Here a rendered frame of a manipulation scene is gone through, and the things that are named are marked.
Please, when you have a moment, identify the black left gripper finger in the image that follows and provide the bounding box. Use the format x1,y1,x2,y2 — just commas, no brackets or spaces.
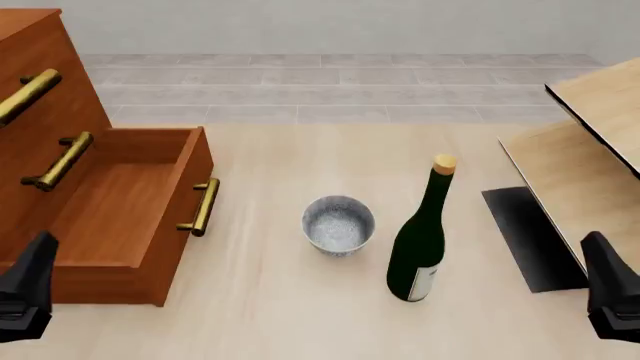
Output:
0,230,60,307

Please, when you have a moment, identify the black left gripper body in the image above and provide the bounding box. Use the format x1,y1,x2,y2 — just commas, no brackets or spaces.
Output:
0,294,54,342

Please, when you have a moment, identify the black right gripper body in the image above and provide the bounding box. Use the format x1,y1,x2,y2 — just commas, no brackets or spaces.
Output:
587,298,640,343

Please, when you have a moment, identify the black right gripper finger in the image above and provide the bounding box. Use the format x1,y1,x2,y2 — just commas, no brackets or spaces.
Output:
579,230,640,313

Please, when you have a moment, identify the wooden cabinet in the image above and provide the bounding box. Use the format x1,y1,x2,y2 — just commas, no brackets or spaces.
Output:
0,8,216,308

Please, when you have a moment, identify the grey speckled bowl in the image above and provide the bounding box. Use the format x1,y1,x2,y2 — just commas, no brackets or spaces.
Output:
301,194,376,259

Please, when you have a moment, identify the open wooden drawer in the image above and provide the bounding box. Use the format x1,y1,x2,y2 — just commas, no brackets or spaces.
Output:
0,126,216,308

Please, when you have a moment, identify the closed wooden drawer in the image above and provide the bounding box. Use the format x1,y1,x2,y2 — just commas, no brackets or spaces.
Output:
0,21,104,140
0,119,114,241

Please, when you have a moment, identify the pale wooden rack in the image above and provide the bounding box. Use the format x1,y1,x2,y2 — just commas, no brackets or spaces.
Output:
497,57,640,273

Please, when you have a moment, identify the dark green wine bottle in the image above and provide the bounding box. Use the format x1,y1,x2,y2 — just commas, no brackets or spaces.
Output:
385,153,459,303

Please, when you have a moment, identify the brass drawer handle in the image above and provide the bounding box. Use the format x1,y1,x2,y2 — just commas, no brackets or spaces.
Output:
20,130,95,193
0,68,63,128
175,177,221,238

